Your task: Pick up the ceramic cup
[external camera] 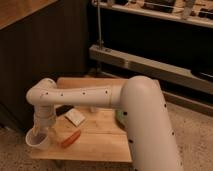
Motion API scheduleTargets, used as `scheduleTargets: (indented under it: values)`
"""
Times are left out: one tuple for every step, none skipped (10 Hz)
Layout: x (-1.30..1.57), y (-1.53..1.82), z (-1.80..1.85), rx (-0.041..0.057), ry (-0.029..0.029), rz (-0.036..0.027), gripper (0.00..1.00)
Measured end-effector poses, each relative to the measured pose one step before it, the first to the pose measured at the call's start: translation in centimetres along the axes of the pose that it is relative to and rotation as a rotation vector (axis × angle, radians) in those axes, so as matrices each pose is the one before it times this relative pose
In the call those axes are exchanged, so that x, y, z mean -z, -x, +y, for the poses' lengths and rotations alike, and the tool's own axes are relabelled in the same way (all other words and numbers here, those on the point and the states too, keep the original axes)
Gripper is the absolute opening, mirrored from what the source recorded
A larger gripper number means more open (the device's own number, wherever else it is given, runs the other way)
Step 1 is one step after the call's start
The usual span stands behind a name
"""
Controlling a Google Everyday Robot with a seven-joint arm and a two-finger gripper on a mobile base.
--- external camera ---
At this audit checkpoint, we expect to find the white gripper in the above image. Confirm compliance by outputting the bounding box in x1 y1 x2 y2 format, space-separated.
32 106 56 140

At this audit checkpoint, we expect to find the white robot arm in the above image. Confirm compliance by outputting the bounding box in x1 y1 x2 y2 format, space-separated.
26 76 184 171

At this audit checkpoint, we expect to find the orange carrot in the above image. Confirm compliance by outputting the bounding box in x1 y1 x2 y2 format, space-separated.
61 130 81 148

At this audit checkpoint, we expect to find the small wooden table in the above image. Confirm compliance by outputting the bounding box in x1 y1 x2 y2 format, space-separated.
31 78 130 162

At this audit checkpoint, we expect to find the green plate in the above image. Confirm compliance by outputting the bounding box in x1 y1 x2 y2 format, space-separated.
115 110 125 129

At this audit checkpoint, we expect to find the dark wooden cabinet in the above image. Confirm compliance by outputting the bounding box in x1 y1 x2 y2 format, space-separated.
0 0 88 132

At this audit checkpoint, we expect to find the metal shelf rack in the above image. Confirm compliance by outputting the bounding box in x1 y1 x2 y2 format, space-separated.
89 0 213 116

